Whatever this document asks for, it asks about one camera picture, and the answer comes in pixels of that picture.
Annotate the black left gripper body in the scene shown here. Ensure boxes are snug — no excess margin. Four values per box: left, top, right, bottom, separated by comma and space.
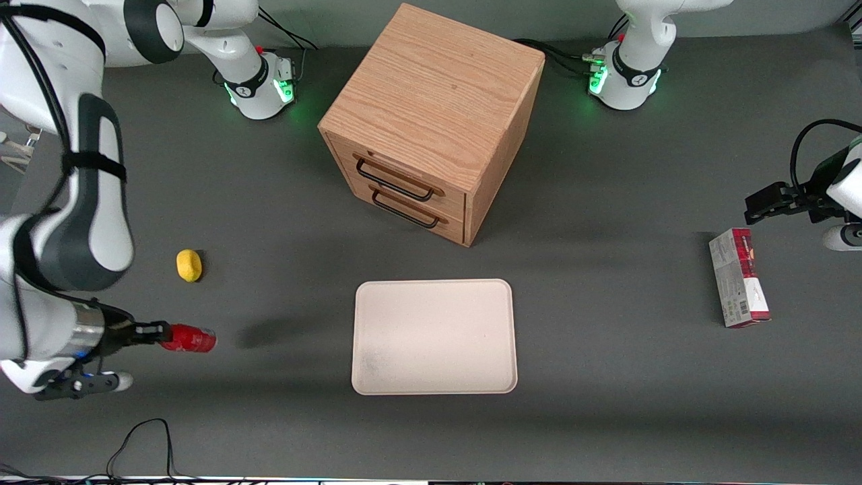
806, 181, 849, 224

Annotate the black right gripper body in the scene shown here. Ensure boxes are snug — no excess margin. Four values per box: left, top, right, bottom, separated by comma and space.
100, 315, 138, 356

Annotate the red coke bottle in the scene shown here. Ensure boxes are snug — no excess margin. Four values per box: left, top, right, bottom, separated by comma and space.
160, 324, 218, 354

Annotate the cream plastic tray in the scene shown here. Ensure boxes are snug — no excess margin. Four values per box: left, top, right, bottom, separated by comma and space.
352, 279, 519, 396

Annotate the yellow lemon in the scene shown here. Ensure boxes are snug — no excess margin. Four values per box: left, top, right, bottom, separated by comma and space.
176, 249, 203, 284

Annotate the red plaid cardboard box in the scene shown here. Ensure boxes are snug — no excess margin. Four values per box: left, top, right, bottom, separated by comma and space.
708, 228, 772, 329

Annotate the wooden drawer front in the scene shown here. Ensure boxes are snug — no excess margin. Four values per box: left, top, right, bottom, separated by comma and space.
327, 133, 468, 218
347, 176, 467, 246

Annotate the wooden drawer cabinet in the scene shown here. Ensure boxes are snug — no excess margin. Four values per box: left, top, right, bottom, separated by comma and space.
318, 3, 546, 248

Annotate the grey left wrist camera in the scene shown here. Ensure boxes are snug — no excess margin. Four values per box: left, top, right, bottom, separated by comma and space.
822, 224, 862, 252

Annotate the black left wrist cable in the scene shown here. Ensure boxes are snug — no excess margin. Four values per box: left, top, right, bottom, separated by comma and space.
791, 119, 862, 197

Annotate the black cable on table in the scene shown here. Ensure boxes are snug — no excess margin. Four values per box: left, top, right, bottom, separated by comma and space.
0, 418, 203, 483

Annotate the black left arm base cable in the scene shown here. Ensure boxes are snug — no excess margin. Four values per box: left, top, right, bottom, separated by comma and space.
515, 13, 630, 76

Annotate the black arm base cable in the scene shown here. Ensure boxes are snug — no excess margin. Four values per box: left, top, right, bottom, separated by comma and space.
255, 10, 319, 87
515, 13, 630, 76

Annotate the black metal drawer handle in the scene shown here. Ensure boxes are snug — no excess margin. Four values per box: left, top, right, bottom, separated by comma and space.
355, 156, 437, 203
371, 189, 442, 230

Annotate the black right arm base cable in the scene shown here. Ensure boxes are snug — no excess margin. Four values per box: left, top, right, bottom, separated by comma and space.
255, 10, 319, 87

